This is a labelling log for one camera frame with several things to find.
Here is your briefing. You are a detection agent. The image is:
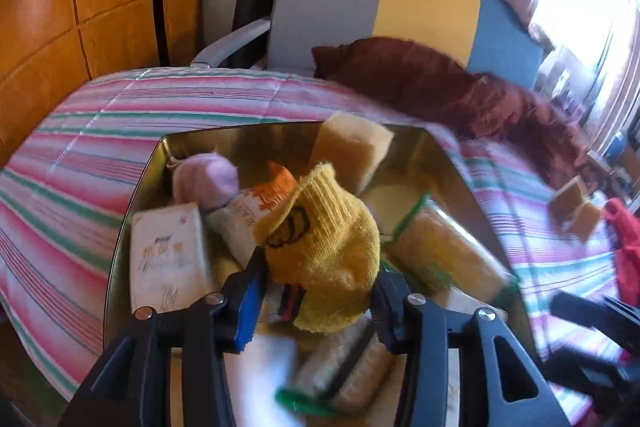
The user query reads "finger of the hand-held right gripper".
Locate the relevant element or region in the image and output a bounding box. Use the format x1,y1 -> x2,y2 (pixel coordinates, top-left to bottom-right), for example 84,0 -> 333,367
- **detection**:
550,291 -> 640,345
542,347 -> 640,408

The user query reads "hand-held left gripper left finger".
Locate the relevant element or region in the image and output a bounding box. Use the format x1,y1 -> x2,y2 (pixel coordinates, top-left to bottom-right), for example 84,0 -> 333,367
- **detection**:
57,247 -> 268,427

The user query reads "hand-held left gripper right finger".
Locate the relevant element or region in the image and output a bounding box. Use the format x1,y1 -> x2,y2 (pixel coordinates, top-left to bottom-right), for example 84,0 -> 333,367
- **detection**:
370,272 -> 571,427

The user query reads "yellow sock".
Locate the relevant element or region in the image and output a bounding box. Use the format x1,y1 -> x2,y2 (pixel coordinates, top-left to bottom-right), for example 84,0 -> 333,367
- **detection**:
254,161 -> 383,337

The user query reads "pink sock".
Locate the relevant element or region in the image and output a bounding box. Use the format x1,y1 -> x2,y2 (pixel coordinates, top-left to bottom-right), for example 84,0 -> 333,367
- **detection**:
170,152 -> 241,212

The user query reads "tan sponge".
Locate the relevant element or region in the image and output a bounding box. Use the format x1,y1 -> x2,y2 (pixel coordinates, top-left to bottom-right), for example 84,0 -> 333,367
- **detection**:
570,201 -> 603,244
549,176 -> 588,225
312,111 -> 396,196

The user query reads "gold tin box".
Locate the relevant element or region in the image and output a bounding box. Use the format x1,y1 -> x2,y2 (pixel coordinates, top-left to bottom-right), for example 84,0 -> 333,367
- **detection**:
102,121 -> 538,427

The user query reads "red fleece cloth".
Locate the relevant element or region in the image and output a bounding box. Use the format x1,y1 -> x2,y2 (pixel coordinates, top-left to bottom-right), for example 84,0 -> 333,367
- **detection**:
602,198 -> 640,303

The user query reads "white patterned carton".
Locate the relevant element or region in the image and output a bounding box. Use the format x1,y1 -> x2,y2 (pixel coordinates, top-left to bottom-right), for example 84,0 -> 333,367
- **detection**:
130,202 -> 213,315

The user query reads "orange and white snack packet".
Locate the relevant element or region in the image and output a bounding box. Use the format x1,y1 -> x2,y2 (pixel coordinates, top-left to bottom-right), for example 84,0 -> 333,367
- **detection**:
207,161 -> 298,268

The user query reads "cluttered wooden desk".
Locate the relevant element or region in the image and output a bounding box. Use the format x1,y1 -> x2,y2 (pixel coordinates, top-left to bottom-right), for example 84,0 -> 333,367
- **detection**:
590,122 -> 640,188

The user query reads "dark red cloth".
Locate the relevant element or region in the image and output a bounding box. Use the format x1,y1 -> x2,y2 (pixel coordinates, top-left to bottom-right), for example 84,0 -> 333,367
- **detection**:
312,37 -> 591,195

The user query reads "striped pink green blanket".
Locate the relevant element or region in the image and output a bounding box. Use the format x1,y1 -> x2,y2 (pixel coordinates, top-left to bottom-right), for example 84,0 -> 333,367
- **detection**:
0,67 -> 640,413

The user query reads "cluttered bedside shelf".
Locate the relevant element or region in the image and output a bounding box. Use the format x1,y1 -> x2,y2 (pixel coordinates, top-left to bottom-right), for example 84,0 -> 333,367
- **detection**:
542,52 -> 591,118

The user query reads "grey curved armrest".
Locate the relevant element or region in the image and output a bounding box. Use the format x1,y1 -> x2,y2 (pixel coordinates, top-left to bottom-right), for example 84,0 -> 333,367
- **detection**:
190,18 -> 273,68

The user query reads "grey yellow blue cushion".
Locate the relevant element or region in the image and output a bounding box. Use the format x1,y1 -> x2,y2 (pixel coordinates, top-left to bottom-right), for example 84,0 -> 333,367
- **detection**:
265,0 -> 546,90

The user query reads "wooden wardrobe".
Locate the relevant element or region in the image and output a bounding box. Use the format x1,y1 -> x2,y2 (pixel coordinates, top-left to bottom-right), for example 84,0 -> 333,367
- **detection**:
0,0 -> 206,152

